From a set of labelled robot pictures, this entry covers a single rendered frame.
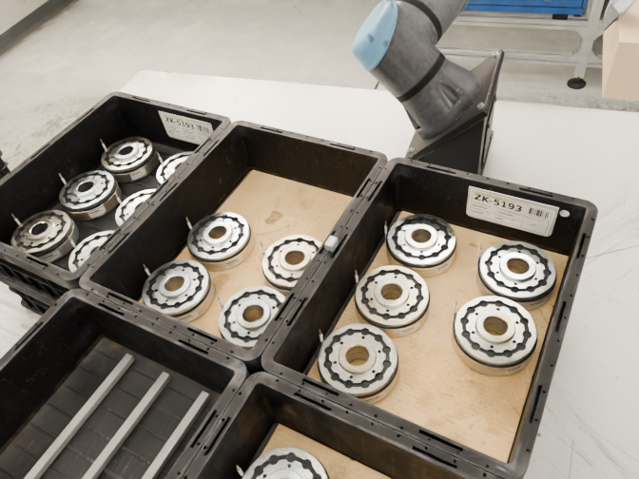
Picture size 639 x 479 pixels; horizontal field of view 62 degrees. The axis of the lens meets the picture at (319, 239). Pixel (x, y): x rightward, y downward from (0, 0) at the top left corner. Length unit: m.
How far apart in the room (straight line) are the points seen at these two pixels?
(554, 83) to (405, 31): 1.82
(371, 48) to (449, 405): 0.62
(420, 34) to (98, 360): 0.75
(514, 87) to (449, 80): 1.70
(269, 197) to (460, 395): 0.47
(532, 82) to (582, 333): 1.96
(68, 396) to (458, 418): 0.52
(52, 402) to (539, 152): 1.01
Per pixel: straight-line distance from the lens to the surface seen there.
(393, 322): 0.72
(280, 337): 0.64
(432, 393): 0.71
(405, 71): 1.02
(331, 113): 1.35
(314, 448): 0.69
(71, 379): 0.85
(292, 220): 0.90
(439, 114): 1.03
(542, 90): 2.73
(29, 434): 0.84
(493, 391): 0.72
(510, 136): 1.27
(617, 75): 0.77
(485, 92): 1.04
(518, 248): 0.82
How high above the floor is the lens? 1.47
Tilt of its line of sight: 47 degrees down
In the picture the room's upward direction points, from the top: 10 degrees counter-clockwise
